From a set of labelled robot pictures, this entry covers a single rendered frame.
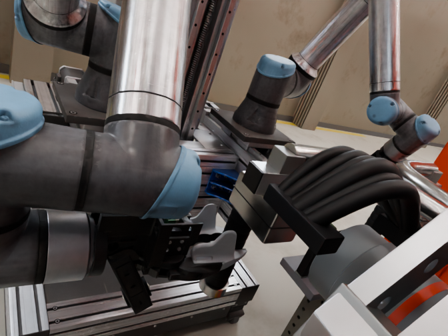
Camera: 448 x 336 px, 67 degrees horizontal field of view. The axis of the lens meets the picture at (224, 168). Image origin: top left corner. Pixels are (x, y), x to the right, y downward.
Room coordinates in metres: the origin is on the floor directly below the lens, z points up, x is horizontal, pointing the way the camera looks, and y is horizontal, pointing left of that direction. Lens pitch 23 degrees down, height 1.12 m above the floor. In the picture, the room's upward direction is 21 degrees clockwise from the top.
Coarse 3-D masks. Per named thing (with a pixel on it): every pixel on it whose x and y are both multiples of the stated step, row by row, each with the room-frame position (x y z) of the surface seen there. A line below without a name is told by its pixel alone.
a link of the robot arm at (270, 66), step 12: (264, 60) 1.10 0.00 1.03; (276, 60) 1.11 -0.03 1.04; (288, 60) 1.16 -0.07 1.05; (264, 72) 1.09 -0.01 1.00; (276, 72) 1.08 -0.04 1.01; (288, 72) 1.09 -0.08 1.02; (252, 84) 1.11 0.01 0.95; (264, 84) 1.08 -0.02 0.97; (276, 84) 1.08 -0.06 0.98; (288, 84) 1.12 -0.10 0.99; (264, 96) 1.08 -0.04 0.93; (276, 96) 1.09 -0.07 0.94
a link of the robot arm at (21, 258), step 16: (32, 224) 0.25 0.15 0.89; (0, 240) 0.22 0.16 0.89; (16, 240) 0.23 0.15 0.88; (32, 240) 0.24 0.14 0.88; (0, 256) 0.22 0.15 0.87; (16, 256) 0.23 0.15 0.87; (32, 256) 0.23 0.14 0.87; (0, 272) 0.21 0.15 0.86; (16, 272) 0.22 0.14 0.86; (32, 272) 0.23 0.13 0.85; (0, 288) 0.22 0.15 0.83
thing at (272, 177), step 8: (248, 168) 0.37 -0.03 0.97; (256, 168) 0.36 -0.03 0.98; (264, 168) 0.37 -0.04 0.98; (272, 168) 0.38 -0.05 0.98; (248, 176) 0.37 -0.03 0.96; (256, 176) 0.36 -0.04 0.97; (264, 176) 0.35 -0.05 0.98; (272, 176) 0.36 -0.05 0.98; (280, 176) 0.37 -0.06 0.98; (248, 184) 0.36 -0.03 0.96; (256, 184) 0.35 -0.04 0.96; (264, 184) 0.36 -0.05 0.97; (440, 184) 0.61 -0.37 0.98; (256, 192) 0.35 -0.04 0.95; (264, 192) 0.36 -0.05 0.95
